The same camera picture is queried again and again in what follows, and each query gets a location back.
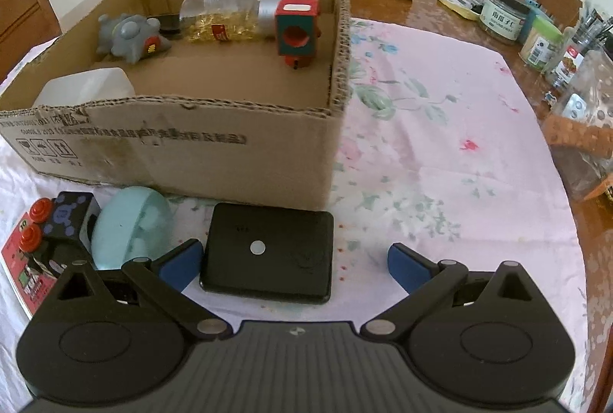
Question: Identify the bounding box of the clear pen holder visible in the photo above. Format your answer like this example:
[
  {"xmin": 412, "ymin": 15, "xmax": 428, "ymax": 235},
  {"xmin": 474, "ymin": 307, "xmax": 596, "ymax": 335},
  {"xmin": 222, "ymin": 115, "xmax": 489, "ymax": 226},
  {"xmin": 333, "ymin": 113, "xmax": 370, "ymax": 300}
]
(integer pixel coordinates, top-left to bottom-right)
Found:
[{"xmin": 570, "ymin": 0, "xmax": 613, "ymax": 54}]

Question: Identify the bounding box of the green canister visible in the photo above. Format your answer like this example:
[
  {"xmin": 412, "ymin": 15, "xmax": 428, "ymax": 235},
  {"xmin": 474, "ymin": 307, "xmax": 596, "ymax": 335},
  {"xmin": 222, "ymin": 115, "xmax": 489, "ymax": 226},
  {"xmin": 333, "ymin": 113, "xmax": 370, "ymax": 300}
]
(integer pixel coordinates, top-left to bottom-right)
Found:
[{"xmin": 518, "ymin": 15, "xmax": 566, "ymax": 71}]

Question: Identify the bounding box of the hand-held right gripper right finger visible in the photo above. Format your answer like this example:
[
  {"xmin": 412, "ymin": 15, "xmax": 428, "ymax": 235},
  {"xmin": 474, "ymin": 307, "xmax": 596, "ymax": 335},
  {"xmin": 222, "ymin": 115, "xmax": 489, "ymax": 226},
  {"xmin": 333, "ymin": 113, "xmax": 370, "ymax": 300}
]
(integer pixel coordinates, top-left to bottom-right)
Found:
[{"xmin": 359, "ymin": 243, "xmax": 551, "ymax": 339}]

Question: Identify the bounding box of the black toy train block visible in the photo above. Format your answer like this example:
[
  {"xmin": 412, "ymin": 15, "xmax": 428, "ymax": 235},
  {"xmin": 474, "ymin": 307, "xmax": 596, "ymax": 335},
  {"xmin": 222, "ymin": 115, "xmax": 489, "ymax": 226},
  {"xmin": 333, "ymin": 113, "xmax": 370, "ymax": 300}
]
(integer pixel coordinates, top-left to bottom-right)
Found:
[{"xmin": 19, "ymin": 191, "xmax": 101, "ymax": 280}]

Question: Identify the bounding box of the glass jar with dark lid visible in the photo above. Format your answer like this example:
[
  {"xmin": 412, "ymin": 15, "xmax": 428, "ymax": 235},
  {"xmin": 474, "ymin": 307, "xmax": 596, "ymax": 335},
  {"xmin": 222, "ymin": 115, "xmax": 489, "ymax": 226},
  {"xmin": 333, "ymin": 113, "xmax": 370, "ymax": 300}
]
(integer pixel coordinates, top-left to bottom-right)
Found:
[{"xmin": 479, "ymin": 0, "xmax": 531, "ymax": 44}]

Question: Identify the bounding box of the teal box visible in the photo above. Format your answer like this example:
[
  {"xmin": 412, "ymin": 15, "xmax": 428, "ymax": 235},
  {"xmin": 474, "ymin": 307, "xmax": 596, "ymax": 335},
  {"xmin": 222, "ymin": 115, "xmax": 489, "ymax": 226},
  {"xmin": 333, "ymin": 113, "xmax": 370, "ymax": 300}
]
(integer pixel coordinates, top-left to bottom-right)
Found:
[{"xmin": 520, "ymin": 0, "xmax": 551, "ymax": 43}]

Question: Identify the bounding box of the grey rubber animal toy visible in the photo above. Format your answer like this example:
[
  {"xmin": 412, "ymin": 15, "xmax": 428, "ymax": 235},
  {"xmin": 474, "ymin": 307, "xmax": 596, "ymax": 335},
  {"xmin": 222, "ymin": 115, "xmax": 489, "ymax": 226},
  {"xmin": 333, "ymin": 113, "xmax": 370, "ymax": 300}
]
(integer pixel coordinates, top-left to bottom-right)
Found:
[{"xmin": 97, "ymin": 13, "xmax": 173, "ymax": 64}]

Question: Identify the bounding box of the black square box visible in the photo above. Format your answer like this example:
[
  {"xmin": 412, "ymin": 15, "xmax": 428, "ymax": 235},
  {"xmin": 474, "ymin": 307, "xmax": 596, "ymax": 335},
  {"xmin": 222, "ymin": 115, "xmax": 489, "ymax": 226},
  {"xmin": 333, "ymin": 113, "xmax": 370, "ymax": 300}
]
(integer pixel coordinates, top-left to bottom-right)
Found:
[{"xmin": 198, "ymin": 202, "xmax": 334, "ymax": 305}]

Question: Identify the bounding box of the translucent white plastic container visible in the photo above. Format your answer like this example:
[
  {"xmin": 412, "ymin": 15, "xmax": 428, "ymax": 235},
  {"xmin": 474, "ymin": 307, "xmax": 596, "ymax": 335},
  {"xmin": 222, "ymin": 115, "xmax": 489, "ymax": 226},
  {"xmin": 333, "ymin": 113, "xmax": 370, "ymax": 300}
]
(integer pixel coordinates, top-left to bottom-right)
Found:
[{"xmin": 33, "ymin": 67, "xmax": 136, "ymax": 107}]

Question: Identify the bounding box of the yellow notepad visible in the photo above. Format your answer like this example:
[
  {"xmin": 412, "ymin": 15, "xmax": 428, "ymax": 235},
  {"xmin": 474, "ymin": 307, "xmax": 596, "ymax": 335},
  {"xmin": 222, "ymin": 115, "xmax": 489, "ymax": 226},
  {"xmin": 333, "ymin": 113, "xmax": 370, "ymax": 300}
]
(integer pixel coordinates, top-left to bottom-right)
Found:
[{"xmin": 437, "ymin": 0, "xmax": 480, "ymax": 21}]

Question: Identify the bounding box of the clear bottle of yellow capsules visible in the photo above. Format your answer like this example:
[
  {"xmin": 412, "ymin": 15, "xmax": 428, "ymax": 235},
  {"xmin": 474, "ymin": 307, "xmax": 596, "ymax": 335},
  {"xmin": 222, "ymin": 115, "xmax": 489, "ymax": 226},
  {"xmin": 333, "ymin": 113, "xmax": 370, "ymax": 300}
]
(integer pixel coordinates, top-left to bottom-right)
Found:
[{"xmin": 179, "ymin": 0, "xmax": 283, "ymax": 44}]

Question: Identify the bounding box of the pink floral tablecloth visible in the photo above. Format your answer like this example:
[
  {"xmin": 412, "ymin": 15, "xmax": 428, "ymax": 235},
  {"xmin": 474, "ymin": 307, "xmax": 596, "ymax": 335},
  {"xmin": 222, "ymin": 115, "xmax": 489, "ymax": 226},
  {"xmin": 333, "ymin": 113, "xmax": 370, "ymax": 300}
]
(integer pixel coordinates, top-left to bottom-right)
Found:
[{"xmin": 0, "ymin": 18, "xmax": 587, "ymax": 395}]

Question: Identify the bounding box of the red wooden block toy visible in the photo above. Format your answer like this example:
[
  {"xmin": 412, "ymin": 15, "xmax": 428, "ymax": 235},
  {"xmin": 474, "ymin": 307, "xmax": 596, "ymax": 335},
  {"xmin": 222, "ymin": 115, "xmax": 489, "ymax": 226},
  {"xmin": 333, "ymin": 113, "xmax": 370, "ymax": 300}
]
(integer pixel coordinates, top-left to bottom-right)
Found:
[{"xmin": 274, "ymin": 0, "xmax": 321, "ymax": 70}]

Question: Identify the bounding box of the large clear jar black lid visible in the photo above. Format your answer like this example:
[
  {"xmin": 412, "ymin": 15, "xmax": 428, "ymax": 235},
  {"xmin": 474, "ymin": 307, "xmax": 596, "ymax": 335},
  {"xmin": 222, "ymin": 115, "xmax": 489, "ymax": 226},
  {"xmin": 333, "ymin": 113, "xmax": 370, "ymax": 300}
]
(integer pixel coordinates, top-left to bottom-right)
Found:
[{"xmin": 543, "ymin": 50, "xmax": 613, "ymax": 203}]

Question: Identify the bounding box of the small bottle with red label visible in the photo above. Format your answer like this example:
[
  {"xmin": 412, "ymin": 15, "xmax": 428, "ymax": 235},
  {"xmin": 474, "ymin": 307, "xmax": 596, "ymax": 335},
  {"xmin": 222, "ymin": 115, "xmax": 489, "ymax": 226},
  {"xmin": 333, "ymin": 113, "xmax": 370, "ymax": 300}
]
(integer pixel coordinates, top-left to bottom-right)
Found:
[{"xmin": 551, "ymin": 48, "xmax": 586, "ymax": 83}]

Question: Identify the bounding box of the light blue bowl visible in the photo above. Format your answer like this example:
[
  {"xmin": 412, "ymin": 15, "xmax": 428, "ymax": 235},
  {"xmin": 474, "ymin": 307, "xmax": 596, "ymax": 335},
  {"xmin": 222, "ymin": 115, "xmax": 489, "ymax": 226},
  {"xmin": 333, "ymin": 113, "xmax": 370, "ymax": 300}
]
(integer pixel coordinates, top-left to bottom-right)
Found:
[{"xmin": 90, "ymin": 186, "xmax": 172, "ymax": 271}]

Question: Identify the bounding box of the brown cardboard box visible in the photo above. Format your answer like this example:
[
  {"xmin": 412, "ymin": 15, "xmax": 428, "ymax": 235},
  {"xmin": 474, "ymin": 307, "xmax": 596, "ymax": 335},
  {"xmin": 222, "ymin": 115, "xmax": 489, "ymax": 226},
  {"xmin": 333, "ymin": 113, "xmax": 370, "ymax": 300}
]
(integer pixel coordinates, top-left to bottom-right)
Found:
[{"xmin": 0, "ymin": 0, "xmax": 352, "ymax": 210}]

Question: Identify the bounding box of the red card pack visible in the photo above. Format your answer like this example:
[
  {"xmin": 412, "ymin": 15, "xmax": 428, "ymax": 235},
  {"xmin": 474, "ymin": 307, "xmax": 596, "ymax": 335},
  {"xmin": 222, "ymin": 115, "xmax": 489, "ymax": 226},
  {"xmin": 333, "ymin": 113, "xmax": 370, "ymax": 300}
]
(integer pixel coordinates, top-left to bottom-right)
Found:
[{"xmin": 0, "ymin": 212, "xmax": 61, "ymax": 318}]

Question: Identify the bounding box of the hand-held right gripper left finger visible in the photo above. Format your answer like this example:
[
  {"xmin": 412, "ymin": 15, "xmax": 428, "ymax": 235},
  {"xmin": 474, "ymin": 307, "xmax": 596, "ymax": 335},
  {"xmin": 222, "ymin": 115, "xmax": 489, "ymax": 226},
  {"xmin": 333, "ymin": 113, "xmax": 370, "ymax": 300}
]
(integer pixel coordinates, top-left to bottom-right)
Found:
[{"xmin": 45, "ymin": 239, "xmax": 229, "ymax": 341}]

